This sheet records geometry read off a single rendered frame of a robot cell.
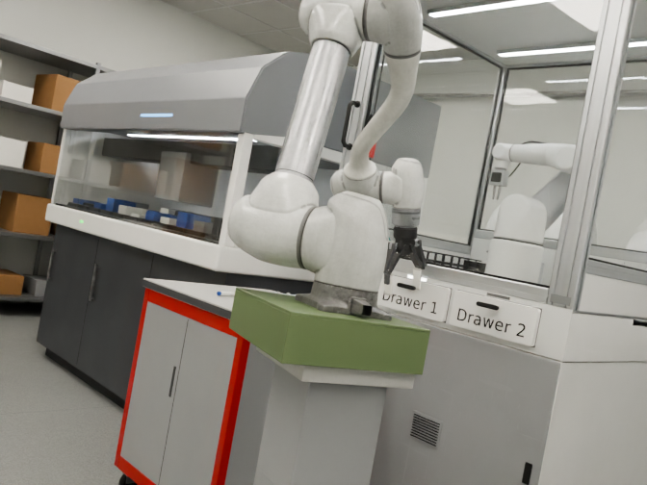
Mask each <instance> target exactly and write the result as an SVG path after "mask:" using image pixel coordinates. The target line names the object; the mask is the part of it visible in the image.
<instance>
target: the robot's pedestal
mask: <svg viewBox="0 0 647 485"><path fill-rule="evenodd" d="M256 350H258V351H259V352H261V353H262V354H263V355H265V356H266V357H268V358H269V359H271V360H272V361H273V362H275V368H274V373H273V379H272V388H271V393H270V399H269V404H268V410H267V415H266V420H265V425H264V431H263V436H262V442H261V446H260V452H259V457H258V463H257V468H256V474H255V478H254V484H253V485H369V484H370V478H371V473H372V468H373V462H374V458H375V448H376V442H377V437H378V432H379V427H380V422H381V416H382V411H383V406H384V400H385V396H386V390H387V388H401V389H413V384H414V379H415V374H408V373H396V372H385V371H373V370H350V369H338V368H326V367H314V366H303V365H291V364H281V363H280V362H278V361H277V360H275V359H274V358H272V357H271V356H270V355H269V354H267V353H266V352H264V351H263V350H261V349H260V348H258V347H257V346H256Z"/></svg>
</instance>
